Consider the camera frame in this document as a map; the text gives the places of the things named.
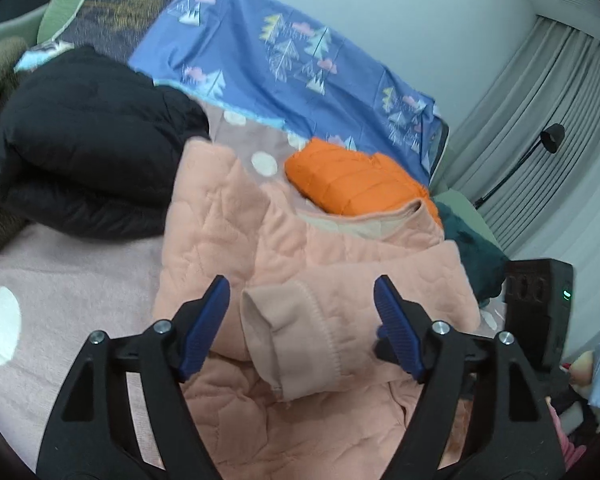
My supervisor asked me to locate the pink polka-dot blanket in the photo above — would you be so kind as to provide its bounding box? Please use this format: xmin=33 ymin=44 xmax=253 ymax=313
xmin=0 ymin=102 xmax=506 ymax=470

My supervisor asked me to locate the dark green fleece garment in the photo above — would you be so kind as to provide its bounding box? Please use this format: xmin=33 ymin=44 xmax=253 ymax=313
xmin=436 ymin=202 xmax=509 ymax=309

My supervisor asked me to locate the grey curtain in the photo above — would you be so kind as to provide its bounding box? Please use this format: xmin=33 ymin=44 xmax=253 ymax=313
xmin=432 ymin=18 xmax=600 ymax=255

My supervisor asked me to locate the orange puffer jacket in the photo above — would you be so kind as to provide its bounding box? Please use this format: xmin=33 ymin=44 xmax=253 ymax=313
xmin=285 ymin=139 xmax=441 ymax=222

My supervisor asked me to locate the green cushion by curtain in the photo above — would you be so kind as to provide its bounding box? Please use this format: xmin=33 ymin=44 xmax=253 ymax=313
xmin=434 ymin=190 xmax=500 ymax=247

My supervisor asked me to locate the pink quilted jacket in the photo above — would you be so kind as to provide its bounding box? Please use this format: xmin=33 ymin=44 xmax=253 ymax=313
xmin=154 ymin=140 xmax=480 ymax=479

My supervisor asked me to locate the black floor lamp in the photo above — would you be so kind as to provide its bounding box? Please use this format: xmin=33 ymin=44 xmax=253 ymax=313
xmin=473 ymin=122 xmax=566 ymax=209

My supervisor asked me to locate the dark patterned pillow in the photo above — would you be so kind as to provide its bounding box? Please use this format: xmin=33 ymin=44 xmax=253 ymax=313
xmin=54 ymin=0 xmax=172 ymax=62

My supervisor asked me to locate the blue tree-print sheet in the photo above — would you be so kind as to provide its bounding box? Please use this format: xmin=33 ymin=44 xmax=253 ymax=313
xmin=129 ymin=0 xmax=442 ymax=184

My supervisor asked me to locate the black puffer jacket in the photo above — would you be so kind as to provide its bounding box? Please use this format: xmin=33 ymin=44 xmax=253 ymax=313
xmin=0 ymin=46 xmax=210 ymax=240

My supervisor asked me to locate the green pillow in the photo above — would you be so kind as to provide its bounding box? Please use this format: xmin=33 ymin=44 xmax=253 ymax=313
xmin=35 ymin=0 xmax=104 ymax=47

